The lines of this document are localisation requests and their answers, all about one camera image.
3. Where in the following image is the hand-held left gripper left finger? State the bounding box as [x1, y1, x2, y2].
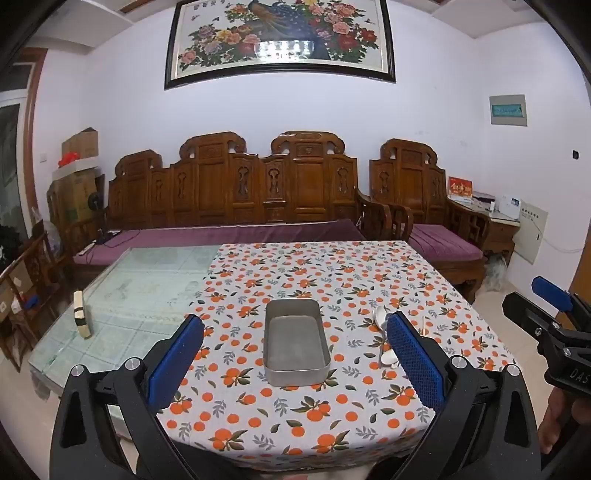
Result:
[50, 314, 206, 480]

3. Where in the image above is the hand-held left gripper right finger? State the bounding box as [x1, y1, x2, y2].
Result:
[385, 311, 542, 480]

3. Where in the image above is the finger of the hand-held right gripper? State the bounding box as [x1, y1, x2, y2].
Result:
[502, 291, 560, 345]
[531, 275, 576, 315]

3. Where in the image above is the rectangular metal tray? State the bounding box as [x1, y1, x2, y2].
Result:
[262, 298, 332, 388]

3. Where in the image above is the person's right hand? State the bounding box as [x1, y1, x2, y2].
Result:
[538, 396, 579, 456]

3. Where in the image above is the clear plastic bag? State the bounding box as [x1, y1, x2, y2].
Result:
[484, 253, 509, 292]

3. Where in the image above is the wooden side table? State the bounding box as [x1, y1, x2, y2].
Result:
[482, 210, 520, 267]

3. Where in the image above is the glass top table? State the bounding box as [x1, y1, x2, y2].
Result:
[28, 244, 223, 403]

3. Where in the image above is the white device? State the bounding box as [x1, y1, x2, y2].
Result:
[495, 195, 523, 221]

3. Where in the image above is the purple armchair cushion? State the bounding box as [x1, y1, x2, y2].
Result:
[408, 224, 486, 265]

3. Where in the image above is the orange fruit print tablecloth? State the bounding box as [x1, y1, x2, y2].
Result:
[156, 240, 518, 472]

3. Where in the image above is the long purple sofa cushion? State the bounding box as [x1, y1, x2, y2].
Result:
[73, 219, 366, 267]

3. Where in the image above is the red gift box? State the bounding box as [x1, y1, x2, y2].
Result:
[447, 176, 474, 204]

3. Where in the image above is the wooden shelf rack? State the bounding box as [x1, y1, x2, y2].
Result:
[0, 230, 62, 372]

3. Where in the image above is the carved wooden armchair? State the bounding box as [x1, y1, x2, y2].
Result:
[368, 138, 493, 304]

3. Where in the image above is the black fan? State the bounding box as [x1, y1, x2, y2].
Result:
[89, 193, 105, 241]

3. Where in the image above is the grey electrical panel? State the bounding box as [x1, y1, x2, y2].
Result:
[489, 94, 528, 128]

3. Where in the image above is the large cardboard box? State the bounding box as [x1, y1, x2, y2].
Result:
[47, 170, 105, 228]

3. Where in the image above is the carved wooden sofa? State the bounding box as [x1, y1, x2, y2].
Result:
[65, 131, 415, 288]

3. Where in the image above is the small cardboard box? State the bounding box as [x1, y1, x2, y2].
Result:
[62, 128, 99, 160]

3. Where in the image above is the framed peacock flower painting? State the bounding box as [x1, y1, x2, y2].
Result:
[163, 0, 397, 91]

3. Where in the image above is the wooden door frame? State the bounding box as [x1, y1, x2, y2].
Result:
[20, 48, 48, 232]

